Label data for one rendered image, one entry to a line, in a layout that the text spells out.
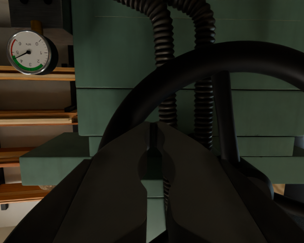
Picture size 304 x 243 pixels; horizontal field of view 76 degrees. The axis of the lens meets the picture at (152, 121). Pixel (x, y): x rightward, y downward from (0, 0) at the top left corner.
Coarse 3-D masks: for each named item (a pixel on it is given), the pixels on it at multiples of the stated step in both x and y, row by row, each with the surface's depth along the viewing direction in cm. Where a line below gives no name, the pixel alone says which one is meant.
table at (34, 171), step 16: (48, 144) 45; (64, 144) 45; (80, 144) 45; (32, 160) 37; (48, 160) 37; (64, 160) 37; (80, 160) 38; (160, 160) 36; (256, 160) 39; (272, 160) 39; (288, 160) 39; (32, 176) 38; (48, 176) 38; (64, 176) 38; (144, 176) 29; (160, 176) 29; (272, 176) 39; (288, 176) 39; (160, 192) 29
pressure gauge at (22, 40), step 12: (36, 24) 29; (12, 36) 27; (24, 36) 28; (36, 36) 28; (12, 48) 28; (24, 48) 28; (36, 48) 28; (48, 48) 28; (12, 60) 28; (24, 60) 28; (36, 60) 28; (48, 60) 28; (24, 72) 28; (36, 72) 28; (48, 72) 31
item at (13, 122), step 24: (72, 48) 250; (0, 72) 210; (72, 72) 223; (72, 96) 260; (0, 120) 205; (24, 120) 209; (48, 120) 213; (72, 120) 232; (0, 168) 260; (0, 192) 240; (24, 192) 241; (48, 192) 241
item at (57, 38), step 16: (16, 0) 29; (32, 0) 29; (48, 0) 29; (64, 0) 30; (16, 16) 30; (32, 16) 30; (48, 16) 30; (64, 16) 30; (48, 32) 32; (64, 32) 32
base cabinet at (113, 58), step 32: (96, 0) 33; (224, 0) 33; (256, 0) 33; (288, 0) 34; (96, 32) 34; (128, 32) 34; (192, 32) 34; (224, 32) 34; (256, 32) 34; (288, 32) 35; (96, 64) 35; (128, 64) 35
